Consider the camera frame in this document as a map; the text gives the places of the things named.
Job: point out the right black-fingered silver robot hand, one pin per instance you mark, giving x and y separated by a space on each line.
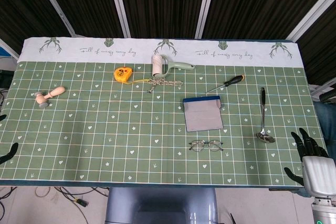
319 176

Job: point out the left black-fingered robot hand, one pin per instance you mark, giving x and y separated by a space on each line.
11 149

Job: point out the wire-frame eyeglasses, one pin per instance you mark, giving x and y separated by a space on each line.
197 145

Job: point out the leg in blue jeans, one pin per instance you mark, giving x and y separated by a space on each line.
326 119

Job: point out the wooden stamp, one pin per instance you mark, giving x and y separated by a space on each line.
56 92

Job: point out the black cylinder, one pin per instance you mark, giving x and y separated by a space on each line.
328 96

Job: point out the black power adapter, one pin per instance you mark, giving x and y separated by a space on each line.
81 202

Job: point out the white blue-edged panel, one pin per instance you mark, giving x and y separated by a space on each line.
6 61

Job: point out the green grid tablecloth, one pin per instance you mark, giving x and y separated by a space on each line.
105 129

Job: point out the yellow tape measure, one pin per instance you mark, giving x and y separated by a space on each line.
122 74

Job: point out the blue-grey robot torso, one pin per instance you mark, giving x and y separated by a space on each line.
157 203

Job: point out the white metal frame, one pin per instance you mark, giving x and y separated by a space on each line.
319 87

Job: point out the white partition post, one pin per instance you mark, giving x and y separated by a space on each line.
206 6
312 14
53 3
119 6

